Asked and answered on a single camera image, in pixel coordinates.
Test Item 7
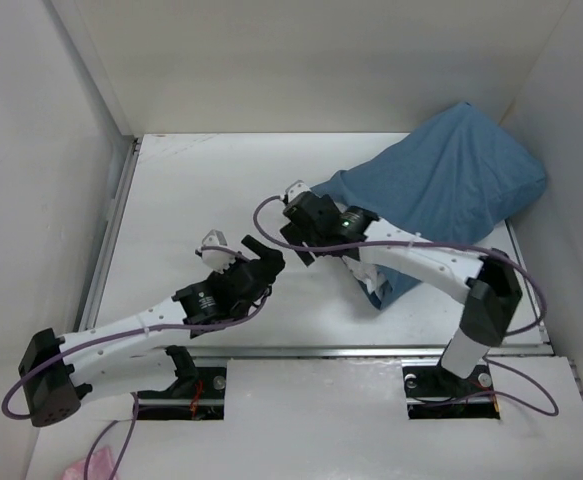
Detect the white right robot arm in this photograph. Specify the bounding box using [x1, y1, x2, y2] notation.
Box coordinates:
[280, 183, 522, 394]

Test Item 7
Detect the aluminium front rail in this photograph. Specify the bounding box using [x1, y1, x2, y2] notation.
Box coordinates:
[73, 339, 555, 361]

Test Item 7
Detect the white pillow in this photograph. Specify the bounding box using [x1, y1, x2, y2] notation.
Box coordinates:
[342, 257, 387, 298]

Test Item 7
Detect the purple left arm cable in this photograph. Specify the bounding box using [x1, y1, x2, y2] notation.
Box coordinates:
[1, 244, 272, 480]

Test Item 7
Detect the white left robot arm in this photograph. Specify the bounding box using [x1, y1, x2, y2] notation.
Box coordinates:
[16, 231, 285, 427]

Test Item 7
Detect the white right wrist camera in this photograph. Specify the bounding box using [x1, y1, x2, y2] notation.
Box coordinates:
[282, 180, 311, 205]

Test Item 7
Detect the pink plastic bag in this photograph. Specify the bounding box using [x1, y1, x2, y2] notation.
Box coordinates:
[60, 446, 118, 480]

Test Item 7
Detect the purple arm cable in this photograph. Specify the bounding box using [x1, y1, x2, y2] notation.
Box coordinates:
[1, 244, 272, 480]
[253, 194, 560, 419]

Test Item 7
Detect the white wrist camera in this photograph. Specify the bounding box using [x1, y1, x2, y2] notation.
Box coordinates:
[198, 229, 237, 273]
[282, 180, 311, 205]

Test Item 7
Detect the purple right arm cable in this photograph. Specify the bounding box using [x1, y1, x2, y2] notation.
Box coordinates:
[253, 194, 560, 419]

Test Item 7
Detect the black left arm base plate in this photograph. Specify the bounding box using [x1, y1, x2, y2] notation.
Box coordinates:
[137, 346, 228, 421]

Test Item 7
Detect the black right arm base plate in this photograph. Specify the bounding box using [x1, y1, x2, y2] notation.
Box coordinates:
[402, 363, 500, 420]

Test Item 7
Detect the blue fabric pillowcase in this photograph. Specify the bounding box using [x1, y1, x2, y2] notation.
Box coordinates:
[311, 101, 548, 312]

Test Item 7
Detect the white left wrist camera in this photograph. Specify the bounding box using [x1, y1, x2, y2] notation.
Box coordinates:
[198, 229, 237, 273]

